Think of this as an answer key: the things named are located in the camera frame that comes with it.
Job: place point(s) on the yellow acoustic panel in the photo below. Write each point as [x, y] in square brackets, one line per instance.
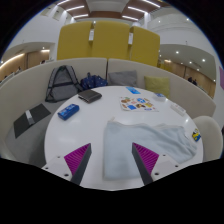
[145, 46]
[110, 40]
[74, 41]

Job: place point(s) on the light blue towel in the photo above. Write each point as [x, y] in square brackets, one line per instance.
[160, 140]

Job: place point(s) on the blue rectangular box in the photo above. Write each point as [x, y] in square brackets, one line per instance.
[68, 111]

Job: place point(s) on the dark grey laptop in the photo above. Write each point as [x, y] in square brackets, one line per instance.
[41, 111]

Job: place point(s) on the blue card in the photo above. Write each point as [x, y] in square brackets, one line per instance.
[132, 90]

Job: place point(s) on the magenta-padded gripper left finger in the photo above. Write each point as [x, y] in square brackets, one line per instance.
[77, 159]

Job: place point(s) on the curved beige sofa bench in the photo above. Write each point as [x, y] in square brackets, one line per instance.
[26, 86]

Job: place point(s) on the black wallet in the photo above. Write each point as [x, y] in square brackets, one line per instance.
[89, 96]

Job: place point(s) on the ceiling lights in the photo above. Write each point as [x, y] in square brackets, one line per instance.
[75, 8]

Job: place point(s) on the yellow-green cushion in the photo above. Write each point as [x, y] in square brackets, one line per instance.
[157, 86]

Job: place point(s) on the grey cushion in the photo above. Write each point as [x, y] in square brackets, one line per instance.
[122, 78]

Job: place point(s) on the purple wall poster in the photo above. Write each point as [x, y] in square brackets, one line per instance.
[221, 77]

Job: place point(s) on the white flat box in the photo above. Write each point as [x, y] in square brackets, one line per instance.
[178, 109]

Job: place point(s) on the small white and blue box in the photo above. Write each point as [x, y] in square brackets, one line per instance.
[160, 96]

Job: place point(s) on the grey backpack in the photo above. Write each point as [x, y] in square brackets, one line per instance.
[63, 83]

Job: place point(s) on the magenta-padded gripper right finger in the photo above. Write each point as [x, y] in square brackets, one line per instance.
[146, 158]

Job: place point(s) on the person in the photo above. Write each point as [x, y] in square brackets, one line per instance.
[190, 79]
[194, 82]

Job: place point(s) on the colourful sticker sheet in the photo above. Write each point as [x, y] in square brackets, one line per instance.
[138, 104]

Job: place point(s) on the dark blue bag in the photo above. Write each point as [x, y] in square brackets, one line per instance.
[93, 81]

